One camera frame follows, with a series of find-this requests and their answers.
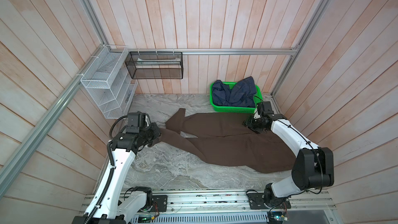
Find green plastic basket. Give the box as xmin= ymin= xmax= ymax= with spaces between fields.
xmin=209 ymin=83 xmax=263 ymax=114

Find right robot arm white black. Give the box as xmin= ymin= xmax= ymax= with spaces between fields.
xmin=244 ymin=114 xmax=334 ymax=208

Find brown trousers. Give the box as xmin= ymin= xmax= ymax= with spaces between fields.
xmin=159 ymin=108 xmax=296 ymax=173

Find aluminium mounting rail base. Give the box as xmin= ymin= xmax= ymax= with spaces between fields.
xmin=130 ymin=189 xmax=343 ymax=224

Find black mesh wall basket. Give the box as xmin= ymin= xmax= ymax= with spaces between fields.
xmin=124 ymin=51 xmax=184 ymax=80

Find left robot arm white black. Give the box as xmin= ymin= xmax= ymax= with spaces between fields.
xmin=72 ymin=123 xmax=161 ymax=224

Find white wire mesh shelf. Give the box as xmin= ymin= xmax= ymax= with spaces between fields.
xmin=81 ymin=45 xmax=138 ymax=119

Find navy blue trousers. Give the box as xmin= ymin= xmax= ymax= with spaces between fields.
xmin=211 ymin=76 xmax=257 ymax=107

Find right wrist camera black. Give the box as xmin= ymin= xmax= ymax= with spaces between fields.
xmin=257 ymin=101 xmax=274 ymax=117

